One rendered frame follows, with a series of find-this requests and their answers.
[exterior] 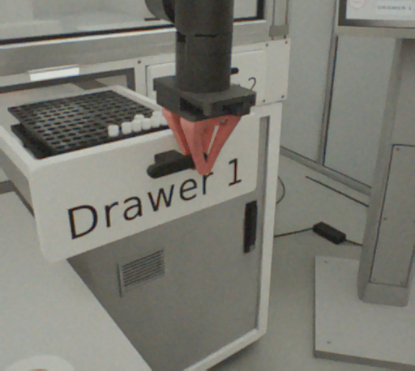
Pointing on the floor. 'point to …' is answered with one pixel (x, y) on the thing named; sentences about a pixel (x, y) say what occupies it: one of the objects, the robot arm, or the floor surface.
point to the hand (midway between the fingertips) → (200, 164)
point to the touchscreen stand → (378, 249)
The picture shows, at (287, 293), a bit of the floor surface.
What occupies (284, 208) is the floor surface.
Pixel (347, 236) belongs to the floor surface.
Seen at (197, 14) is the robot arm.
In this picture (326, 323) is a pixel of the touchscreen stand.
